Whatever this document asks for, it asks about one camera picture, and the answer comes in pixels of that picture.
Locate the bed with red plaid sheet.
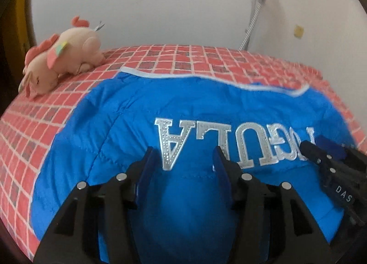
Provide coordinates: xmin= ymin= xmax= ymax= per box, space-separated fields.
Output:
xmin=0 ymin=44 xmax=367 ymax=253

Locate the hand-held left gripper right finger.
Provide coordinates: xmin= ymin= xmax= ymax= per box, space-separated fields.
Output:
xmin=212 ymin=146 xmax=330 ymax=264

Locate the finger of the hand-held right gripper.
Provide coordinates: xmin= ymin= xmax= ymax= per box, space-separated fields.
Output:
xmin=316 ymin=136 xmax=367 ymax=173
xmin=302 ymin=140 xmax=338 ymax=180

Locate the blue puffer jacket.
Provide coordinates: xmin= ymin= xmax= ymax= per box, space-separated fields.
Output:
xmin=30 ymin=66 xmax=359 ymax=264

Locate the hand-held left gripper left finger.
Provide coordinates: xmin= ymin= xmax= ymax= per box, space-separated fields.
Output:
xmin=33 ymin=146 xmax=158 ymax=264

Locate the pink plush toy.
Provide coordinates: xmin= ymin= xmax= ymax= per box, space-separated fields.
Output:
xmin=18 ymin=16 xmax=105 ymax=99

